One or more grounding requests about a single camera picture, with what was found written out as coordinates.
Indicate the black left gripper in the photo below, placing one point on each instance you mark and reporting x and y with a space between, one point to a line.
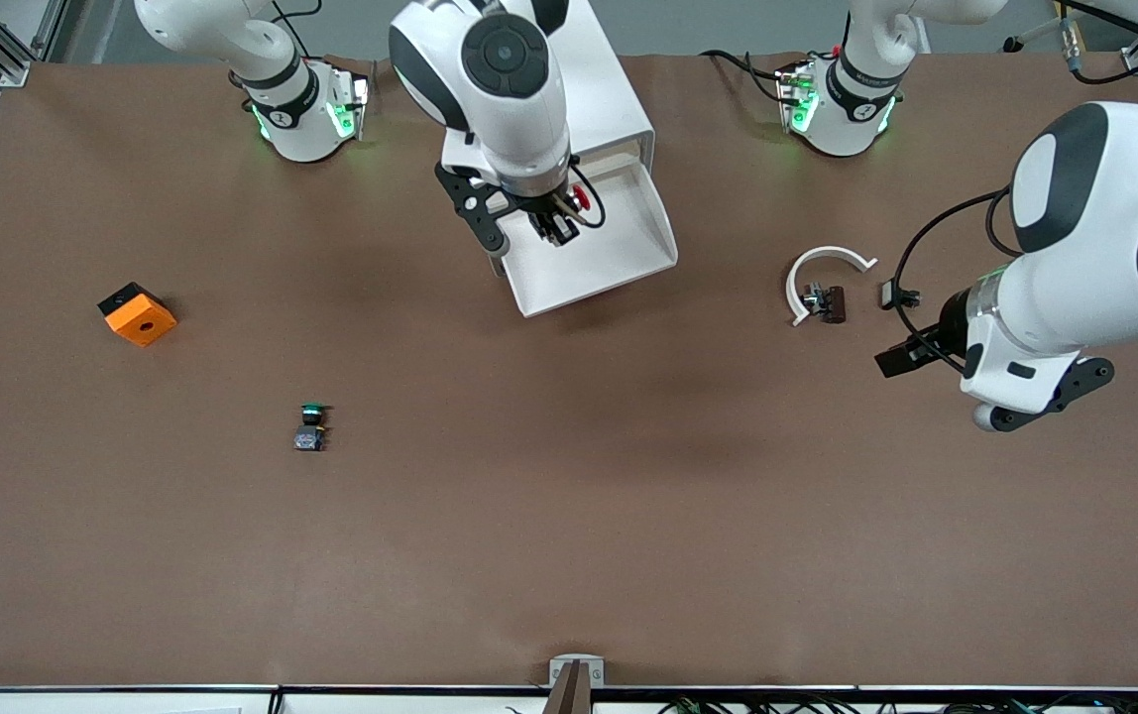
948 328

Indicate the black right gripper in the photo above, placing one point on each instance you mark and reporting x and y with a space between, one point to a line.
546 210

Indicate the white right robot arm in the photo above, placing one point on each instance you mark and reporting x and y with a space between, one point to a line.
510 109

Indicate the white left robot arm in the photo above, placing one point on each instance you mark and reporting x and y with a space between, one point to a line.
1094 218

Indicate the green push button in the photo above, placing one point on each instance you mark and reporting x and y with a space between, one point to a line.
309 431

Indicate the small black clip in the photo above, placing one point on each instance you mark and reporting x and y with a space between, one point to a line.
888 295

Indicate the brown and metal small part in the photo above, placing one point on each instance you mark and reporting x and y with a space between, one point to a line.
832 305

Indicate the brown table cover sheet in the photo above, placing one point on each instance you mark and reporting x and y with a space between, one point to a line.
569 496

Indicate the grey metal rod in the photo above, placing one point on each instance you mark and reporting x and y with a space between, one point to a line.
1025 42

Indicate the orange and black box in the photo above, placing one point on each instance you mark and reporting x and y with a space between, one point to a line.
143 322

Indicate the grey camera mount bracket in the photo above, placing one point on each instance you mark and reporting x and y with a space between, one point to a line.
577 669

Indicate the black table edge rail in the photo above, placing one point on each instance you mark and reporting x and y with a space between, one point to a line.
133 688

